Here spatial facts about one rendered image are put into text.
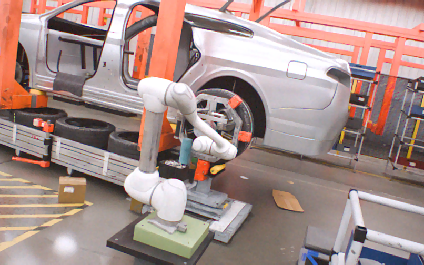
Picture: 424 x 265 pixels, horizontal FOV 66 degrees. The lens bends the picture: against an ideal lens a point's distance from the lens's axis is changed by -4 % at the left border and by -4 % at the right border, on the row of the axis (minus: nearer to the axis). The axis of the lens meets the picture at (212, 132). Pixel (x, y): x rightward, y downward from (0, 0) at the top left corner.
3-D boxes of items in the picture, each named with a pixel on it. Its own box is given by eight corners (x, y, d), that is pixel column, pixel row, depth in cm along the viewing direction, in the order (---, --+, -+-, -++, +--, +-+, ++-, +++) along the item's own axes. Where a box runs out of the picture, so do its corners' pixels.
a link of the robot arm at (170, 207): (174, 224, 192) (183, 189, 188) (147, 213, 198) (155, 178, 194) (187, 215, 208) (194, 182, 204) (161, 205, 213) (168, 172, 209)
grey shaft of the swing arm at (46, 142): (50, 167, 350) (54, 121, 341) (46, 168, 345) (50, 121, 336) (43, 165, 353) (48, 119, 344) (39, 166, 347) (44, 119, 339)
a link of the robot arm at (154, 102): (149, 212, 199) (118, 198, 206) (162, 200, 214) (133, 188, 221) (167, 83, 174) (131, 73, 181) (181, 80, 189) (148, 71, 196)
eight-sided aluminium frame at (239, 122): (233, 166, 287) (246, 102, 278) (231, 167, 281) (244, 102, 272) (175, 150, 304) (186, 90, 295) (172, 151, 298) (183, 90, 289)
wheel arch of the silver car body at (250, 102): (269, 141, 346) (281, 84, 337) (263, 145, 316) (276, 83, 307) (195, 123, 372) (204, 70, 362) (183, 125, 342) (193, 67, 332)
